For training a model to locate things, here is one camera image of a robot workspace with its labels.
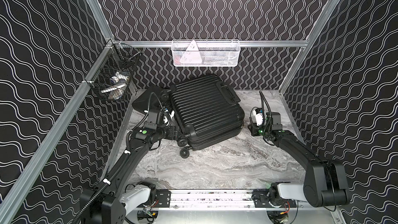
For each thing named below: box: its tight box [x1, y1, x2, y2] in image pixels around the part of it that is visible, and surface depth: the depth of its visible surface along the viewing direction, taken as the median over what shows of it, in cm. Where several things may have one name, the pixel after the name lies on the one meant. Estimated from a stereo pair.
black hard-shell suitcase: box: [170, 74, 246, 159], surface depth 85 cm
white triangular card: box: [179, 39, 203, 64], surface depth 91 cm
